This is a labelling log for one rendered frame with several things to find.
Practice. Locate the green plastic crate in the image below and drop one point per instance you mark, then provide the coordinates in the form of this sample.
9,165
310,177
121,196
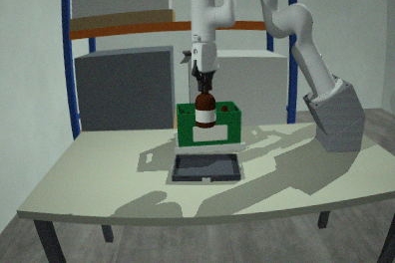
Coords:
227,127

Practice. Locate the brown glass bottle with white label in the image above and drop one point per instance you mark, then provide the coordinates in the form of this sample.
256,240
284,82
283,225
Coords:
205,110

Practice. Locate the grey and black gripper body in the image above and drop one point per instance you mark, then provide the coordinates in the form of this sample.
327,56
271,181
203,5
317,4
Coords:
206,56

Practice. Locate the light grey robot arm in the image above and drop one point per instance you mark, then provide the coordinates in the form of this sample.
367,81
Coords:
293,19

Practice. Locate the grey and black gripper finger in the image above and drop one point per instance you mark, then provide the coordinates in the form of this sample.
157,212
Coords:
208,78
201,84

